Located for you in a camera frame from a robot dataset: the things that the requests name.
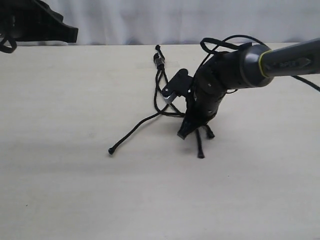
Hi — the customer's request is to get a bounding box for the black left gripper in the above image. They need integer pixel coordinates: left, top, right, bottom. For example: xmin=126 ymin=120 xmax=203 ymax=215
xmin=0 ymin=0 xmax=79 ymax=44

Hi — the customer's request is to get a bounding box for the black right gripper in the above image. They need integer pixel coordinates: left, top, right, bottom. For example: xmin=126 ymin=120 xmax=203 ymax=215
xmin=177 ymin=43 xmax=250 ymax=139

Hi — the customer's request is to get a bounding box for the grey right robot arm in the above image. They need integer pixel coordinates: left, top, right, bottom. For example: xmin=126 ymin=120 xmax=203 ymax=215
xmin=177 ymin=38 xmax=320 ymax=139

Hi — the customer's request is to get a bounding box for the white backdrop curtain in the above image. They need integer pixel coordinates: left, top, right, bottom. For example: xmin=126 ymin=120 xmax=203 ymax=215
xmin=47 ymin=0 xmax=320 ymax=46

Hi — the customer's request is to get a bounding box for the clear adhesive tape strip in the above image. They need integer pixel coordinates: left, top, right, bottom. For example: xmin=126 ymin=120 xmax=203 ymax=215
xmin=135 ymin=61 xmax=181 ymax=69

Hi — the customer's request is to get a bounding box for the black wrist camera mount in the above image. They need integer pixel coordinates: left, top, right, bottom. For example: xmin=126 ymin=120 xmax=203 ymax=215
xmin=160 ymin=68 xmax=193 ymax=105

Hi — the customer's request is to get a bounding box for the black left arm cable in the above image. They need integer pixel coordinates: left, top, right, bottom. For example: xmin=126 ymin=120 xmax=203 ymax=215
xmin=0 ymin=14 xmax=18 ymax=54

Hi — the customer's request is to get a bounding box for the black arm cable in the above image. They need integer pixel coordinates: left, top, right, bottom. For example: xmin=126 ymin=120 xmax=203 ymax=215
xmin=0 ymin=14 xmax=18 ymax=54
xmin=199 ymin=34 xmax=320 ymax=95

